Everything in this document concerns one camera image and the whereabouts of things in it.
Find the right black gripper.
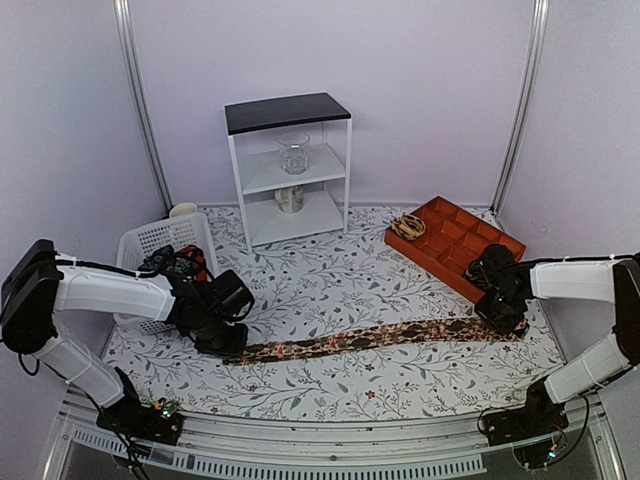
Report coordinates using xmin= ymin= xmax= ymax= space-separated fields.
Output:
xmin=476 ymin=286 xmax=526 ymax=335

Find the orange divided organizer tray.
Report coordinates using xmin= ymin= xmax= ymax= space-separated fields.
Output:
xmin=385 ymin=197 xmax=526 ymax=304

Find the cream mug behind basket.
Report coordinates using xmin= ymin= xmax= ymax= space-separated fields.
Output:
xmin=168 ymin=202 xmax=198 ymax=219

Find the right aluminium corner post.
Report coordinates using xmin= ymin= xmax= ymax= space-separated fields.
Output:
xmin=490 ymin=0 xmax=550 ymax=217

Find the dark blue floral tie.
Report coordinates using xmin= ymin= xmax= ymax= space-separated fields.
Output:
xmin=137 ymin=245 xmax=183 ymax=274

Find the white shelf with black top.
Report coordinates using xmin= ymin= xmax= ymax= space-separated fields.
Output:
xmin=224 ymin=92 xmax=353 ymax=250

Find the clear drinking glass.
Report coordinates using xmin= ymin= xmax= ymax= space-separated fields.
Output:
xmin=278 ymin=132 xmax=311 ymax=175

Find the left aluminium corner post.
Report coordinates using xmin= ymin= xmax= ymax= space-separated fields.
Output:
xmin=113 ymin=0 xmax=173 ymax=213

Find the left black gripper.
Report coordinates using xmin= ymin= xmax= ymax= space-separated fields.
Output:
xmin=195 ymin=313 xmax=249 ymax=358

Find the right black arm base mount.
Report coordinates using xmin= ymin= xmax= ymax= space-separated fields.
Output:
xmin=476 ymin=395 xmax=591 ymax=472

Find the aluminium corner post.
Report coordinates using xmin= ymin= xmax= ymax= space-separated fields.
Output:
xmin=490 ymin=0 xmax=550 ymax=217
xmin=113 ymin=0 xmax=173 ymax=213

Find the cream floral paisley tie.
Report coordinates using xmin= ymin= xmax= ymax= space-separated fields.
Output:
xmin=223 ymin=317 xmax=529 ymax=366

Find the rolled beige striped tie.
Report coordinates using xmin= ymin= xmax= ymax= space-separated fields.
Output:
xmin=391 ymin=214 xmax=427 ymax=242

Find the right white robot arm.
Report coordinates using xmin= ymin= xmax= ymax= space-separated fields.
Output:
xmin=465 ymin=244 xmax=639 ymax=436

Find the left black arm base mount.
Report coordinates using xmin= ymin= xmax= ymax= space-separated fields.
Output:
xmin=96 ymin=397 xmax=184 ymax=446

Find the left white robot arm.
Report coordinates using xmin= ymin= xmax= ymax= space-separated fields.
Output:
xmin=1 ymin=239 xmax=255 ymax=434

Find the red black striped tie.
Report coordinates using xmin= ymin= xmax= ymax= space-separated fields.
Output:
xmin=179 ymin=245 xmax=208 ymax=282

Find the white perforated plastic basket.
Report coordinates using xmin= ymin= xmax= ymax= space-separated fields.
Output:
xmin=113 ymin=213 xmax=228 ymax=347

